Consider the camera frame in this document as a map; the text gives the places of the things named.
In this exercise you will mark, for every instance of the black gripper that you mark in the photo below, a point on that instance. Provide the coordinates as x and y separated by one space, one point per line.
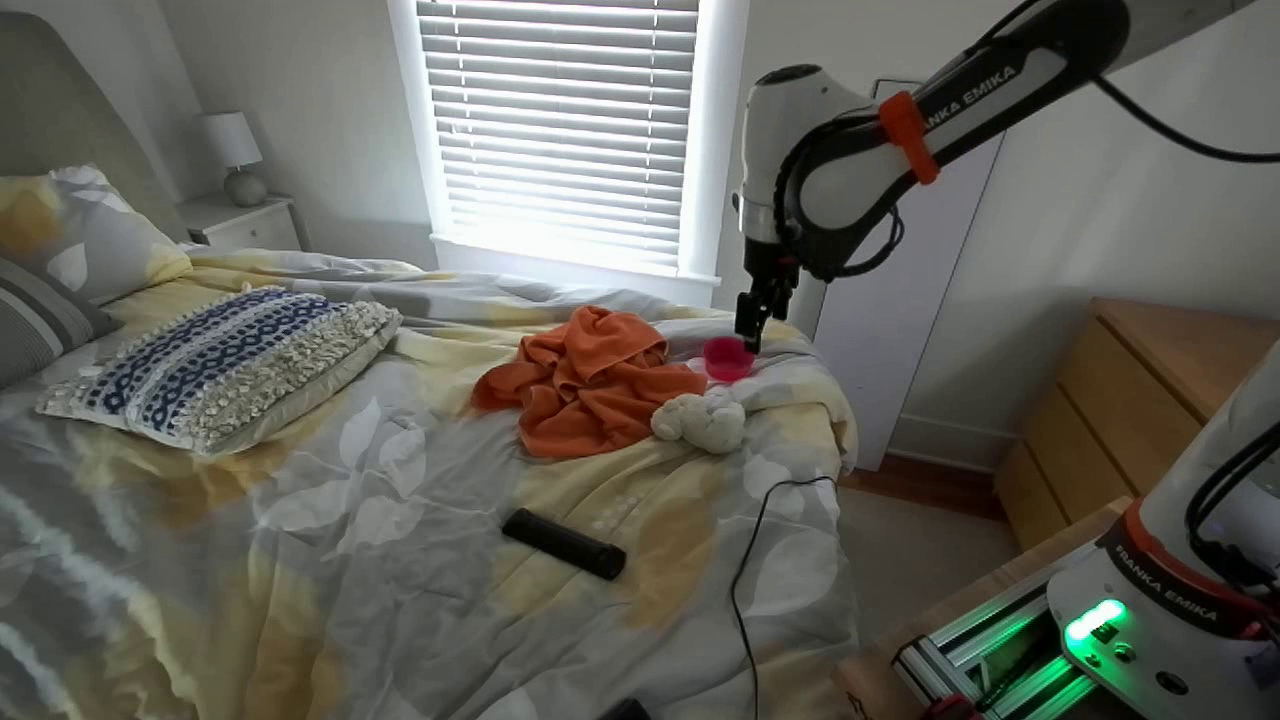
769 277

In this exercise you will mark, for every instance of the white plush teddy bear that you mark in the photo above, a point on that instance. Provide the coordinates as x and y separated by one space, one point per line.
703 420

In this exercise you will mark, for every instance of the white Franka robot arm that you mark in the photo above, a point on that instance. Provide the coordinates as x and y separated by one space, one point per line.
935 120

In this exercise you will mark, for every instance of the white bedside nightstand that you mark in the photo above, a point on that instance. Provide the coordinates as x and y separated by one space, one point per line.
246 221

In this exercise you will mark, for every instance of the white leaning board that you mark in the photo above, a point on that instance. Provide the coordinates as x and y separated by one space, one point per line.
892 347

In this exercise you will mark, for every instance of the orange crumpled cloth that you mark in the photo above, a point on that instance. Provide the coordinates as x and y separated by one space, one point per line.
586 381

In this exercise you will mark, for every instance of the white window blinds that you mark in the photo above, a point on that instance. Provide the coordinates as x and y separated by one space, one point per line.
562 127

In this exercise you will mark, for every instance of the black remote control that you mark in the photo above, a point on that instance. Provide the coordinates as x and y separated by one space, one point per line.
562 543

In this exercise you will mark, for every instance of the light wooden dresser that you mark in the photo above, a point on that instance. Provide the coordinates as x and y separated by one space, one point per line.
1133 413

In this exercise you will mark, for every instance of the black rounded device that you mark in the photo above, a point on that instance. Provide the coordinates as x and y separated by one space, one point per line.
626 709

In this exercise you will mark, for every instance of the grey yellow floral duvet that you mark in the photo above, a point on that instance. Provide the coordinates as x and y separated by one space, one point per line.
402 562

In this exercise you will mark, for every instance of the blue white patterned pillow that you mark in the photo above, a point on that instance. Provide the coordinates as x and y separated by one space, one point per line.
223 364

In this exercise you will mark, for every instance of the small white table lamp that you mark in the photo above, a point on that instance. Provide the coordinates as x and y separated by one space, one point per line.
236 155

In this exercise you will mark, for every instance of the yellow grey floral pillow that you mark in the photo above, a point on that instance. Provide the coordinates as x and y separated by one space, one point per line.
84 241

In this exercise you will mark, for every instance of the grey striped pillow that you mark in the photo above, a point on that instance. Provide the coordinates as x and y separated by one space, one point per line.
34 323

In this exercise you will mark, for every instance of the grey upholstered headboard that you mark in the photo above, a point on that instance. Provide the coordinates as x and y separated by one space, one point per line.
66 92

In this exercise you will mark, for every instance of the aluminium robot mount rail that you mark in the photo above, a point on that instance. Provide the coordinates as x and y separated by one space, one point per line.
992 661

